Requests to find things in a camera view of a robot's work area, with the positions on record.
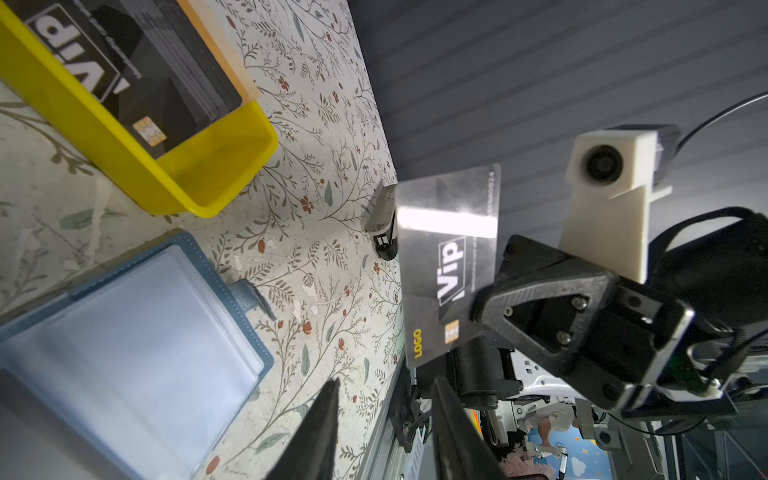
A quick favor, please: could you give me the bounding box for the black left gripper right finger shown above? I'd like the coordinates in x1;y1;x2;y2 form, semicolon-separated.
432;376;506;480

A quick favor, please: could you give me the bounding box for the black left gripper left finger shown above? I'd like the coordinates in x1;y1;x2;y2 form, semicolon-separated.
266;379;340;480

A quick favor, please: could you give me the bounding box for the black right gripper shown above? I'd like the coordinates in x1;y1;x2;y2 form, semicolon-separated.
471;235;694;411

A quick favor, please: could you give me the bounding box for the yellow plastic card tray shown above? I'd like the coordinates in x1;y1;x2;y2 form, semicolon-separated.
1;1;278;218

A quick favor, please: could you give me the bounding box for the blue leather card holder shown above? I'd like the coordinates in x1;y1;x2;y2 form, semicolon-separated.
1;231;274;479

